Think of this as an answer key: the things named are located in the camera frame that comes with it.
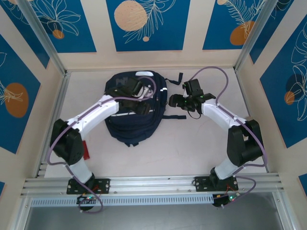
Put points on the navy blue backpack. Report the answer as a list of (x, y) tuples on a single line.
[(134, 129)]

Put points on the red wallet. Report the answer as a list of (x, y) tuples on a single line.
[(86, 151)]

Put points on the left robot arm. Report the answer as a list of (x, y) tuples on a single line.
[(69, 141)]

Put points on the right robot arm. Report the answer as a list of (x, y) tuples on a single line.
[(244, 143)]

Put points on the grey metal sheet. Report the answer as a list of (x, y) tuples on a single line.
[(153, 218)]

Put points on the aluminium table side rail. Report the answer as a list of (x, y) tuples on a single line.
[(247, 100), (60, 103)]

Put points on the aluminium mounting rail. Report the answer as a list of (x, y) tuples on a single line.
[(148, 184)]

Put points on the blue floral wall panel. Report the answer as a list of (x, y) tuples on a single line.
[(72, 26), (148, 26), (287, 95), (225, 24), (14, 95)]

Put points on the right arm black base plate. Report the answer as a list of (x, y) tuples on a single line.
[(202, 183)]

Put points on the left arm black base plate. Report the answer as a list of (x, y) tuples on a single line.
[(103, 185)]

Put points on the aluminium corner post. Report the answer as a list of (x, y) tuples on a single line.
[(43, 38), (254, 33)]

